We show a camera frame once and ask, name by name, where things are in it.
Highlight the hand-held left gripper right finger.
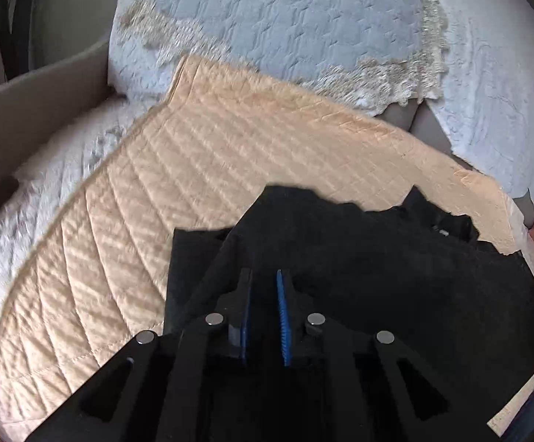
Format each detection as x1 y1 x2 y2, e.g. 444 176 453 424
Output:
275 269 502 442

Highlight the white lace cushion cover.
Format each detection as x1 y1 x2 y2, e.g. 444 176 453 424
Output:
414 0 534 199

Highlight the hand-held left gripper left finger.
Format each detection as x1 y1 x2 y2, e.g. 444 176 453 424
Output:
26 267 254 442

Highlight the white satin quilted cover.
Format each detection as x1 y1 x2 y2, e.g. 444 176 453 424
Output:
0 97 143 406

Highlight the beige sofa armrest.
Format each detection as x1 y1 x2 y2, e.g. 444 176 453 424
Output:
0 39 125 222

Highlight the blue-grey quilted lace-trimmed cover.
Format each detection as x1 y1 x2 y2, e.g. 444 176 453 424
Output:
108 0 449 118

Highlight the beige quilted mat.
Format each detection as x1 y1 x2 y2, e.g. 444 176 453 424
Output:
0 54 526 442

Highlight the dark wooden chair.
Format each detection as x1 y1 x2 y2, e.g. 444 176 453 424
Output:
0 0 42 97

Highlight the black leather jacket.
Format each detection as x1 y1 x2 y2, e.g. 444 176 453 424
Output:
163 184 534 442

